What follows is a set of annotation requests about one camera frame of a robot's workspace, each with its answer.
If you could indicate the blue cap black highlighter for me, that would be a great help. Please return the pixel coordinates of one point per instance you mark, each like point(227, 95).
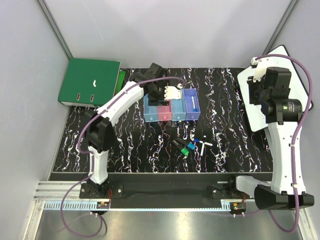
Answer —
point(186, 143)

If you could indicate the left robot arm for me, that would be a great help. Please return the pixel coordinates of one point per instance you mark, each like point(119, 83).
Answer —
point(99, 130)

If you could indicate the blue capped white marker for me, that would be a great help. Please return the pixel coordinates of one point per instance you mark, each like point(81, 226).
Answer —
point(193, 104)

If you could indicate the black cap white pen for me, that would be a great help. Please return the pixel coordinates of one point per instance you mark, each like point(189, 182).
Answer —
point(203, 144)

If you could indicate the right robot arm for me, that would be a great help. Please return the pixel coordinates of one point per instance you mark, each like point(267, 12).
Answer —
point(269, 107)

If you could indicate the blue tip white pen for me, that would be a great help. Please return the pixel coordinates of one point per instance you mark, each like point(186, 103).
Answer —
point(198, 141)

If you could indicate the green cap black highlighter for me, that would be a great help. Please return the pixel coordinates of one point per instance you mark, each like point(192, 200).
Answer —
point(181, 148)

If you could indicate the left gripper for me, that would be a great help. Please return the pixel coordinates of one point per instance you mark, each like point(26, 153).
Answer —
point(153, 101)

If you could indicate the pink drawer box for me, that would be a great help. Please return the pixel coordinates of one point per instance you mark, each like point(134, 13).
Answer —
point(164, 113)

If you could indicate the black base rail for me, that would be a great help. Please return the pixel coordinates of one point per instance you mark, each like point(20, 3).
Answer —
point(173, 191)

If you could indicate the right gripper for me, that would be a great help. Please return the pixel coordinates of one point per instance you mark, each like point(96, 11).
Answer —
point(252, 85)

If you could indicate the green ring binder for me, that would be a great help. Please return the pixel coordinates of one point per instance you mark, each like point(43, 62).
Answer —
point(89, 82)

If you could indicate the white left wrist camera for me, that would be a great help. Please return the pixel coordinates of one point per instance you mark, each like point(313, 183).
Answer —
point(173, 92)

